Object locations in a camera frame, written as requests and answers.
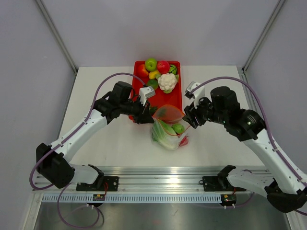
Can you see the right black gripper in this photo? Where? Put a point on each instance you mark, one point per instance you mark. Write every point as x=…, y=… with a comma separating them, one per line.
x=190, y=117

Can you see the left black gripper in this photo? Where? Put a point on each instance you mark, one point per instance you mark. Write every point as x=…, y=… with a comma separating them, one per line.
x=144, y=115

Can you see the green cucumber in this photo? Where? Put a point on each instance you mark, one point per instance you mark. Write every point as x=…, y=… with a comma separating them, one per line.
x=178, y=128

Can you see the clear zip top bag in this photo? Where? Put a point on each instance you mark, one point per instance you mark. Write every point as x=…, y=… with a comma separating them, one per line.
x=171, y=115

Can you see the red bell pepper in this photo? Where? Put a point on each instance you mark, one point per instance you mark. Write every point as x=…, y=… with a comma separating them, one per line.
x=184, y=141

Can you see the green lettuce cabbage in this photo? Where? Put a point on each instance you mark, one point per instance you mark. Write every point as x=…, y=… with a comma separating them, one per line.
x=163, y=133

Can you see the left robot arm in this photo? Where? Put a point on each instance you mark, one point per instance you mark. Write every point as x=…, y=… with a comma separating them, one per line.
x=54, y=160

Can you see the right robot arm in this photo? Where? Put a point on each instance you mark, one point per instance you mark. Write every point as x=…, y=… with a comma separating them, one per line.
x=284, y=188

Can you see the orange pineapple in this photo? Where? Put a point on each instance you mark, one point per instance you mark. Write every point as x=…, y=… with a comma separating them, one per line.
x=152, y=110

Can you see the green lime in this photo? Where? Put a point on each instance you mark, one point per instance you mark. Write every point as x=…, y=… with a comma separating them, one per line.
x=152, y=83

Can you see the white cauliflower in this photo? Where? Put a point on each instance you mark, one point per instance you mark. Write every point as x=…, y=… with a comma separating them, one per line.
x=167, y=82

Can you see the yellow pepper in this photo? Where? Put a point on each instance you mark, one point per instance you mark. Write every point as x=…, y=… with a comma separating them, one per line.
x=152, y=75

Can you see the red plastic tray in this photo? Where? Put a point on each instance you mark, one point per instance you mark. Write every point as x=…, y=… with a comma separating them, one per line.
x=174, y=98

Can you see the red orange peach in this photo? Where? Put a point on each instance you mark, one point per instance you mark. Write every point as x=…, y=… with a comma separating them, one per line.
x=142, y=72

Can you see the dark green round vegetable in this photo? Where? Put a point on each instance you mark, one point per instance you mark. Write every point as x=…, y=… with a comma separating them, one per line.
x=173, y=69

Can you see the green apple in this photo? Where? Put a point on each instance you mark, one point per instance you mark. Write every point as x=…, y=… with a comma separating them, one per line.
x=151, y=64

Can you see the red apple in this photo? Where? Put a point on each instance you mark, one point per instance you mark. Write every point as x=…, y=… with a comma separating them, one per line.
x=163, y=67

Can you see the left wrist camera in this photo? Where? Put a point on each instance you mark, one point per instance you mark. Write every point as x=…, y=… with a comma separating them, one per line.
x=146, y=93

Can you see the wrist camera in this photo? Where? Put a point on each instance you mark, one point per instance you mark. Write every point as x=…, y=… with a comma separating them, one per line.
x=196, y=92
x=146, y=93

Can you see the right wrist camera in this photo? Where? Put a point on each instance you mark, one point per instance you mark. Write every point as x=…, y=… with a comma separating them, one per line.
x=196, y=92

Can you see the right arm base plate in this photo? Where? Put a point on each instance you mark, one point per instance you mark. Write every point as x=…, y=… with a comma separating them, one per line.
x=212, y=184

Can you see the aluminium mounting rail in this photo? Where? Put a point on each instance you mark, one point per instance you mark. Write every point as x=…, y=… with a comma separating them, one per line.
x=145, y=185

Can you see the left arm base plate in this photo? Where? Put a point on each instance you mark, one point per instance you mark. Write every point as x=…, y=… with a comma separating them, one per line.
x=110, y=183

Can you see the right frame post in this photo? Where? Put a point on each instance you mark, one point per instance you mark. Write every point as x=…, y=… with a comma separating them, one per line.
x=264, y=33

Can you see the frame post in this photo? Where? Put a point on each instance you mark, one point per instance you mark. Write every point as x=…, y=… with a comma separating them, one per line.
x=264, y=33
x=55, y=33

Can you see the left frame post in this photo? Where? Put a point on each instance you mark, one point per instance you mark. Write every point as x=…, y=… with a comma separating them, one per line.
x=55, y=33

